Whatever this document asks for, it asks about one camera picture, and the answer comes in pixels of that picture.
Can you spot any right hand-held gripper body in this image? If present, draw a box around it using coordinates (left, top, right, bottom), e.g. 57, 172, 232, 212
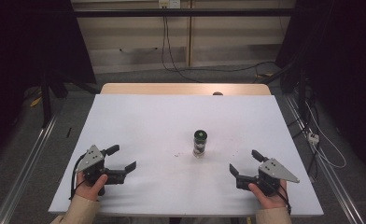
235, 158, 301, 197

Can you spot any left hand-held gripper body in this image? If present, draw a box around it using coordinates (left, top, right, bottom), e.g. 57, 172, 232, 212
74, 145, 128, 197

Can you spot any clear seasoning bottle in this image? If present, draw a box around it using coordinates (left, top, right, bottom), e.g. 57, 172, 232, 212
192, 136, 208, 159

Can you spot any person's right hand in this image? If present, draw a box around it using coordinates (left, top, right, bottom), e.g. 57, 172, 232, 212
248, 179, 289, 210

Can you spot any person's left hand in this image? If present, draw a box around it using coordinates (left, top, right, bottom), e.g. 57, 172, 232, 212
75, 171, 109, 202

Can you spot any white power strip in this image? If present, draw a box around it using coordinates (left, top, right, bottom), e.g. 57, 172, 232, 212
307, 132, 320, 146

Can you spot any white table board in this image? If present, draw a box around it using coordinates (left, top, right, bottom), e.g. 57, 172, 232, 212
49, 93, 324, 217

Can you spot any black metal stand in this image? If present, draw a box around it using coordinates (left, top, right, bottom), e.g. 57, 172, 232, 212
38, 69, 102, 129
259, 60, 310, 125

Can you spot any yellow floor tape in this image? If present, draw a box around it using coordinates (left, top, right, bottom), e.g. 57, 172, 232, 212
29, 96, 44, 108

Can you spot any wooden table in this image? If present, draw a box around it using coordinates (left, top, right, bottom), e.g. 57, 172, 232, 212
100, 82, 272, 96

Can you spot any black curtain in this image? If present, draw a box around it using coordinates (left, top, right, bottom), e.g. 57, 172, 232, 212
0, 0, 97, 162
275, 0, 366, 180

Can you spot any black horizontal bar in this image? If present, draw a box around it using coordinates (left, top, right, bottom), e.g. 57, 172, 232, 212
73, 8, 297, 19

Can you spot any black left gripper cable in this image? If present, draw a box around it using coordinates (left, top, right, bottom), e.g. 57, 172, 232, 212
68, 153, 91, 201

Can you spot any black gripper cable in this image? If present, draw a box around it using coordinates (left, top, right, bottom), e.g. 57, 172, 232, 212
68, 153, 91, 201
275, 186, 293, 216

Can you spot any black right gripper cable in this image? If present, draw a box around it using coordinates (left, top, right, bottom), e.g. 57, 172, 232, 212
275, 186, 293, 216

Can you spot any aluminium floor rail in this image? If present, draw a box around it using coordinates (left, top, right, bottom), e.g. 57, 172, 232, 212
0, 110, 63, 224
283, 93, 366, 224

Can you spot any white cable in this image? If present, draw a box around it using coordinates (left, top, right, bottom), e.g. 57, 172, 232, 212
304, 101, 347, 170

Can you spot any black cable bundle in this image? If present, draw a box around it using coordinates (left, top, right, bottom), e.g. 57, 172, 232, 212
288, 92, 321, 175

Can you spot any black hanging wall cable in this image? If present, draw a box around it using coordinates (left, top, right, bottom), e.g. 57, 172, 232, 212
161, 7, 202, 84

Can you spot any white wall socket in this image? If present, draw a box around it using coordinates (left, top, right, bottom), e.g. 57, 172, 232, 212
158, 0, 181, 9

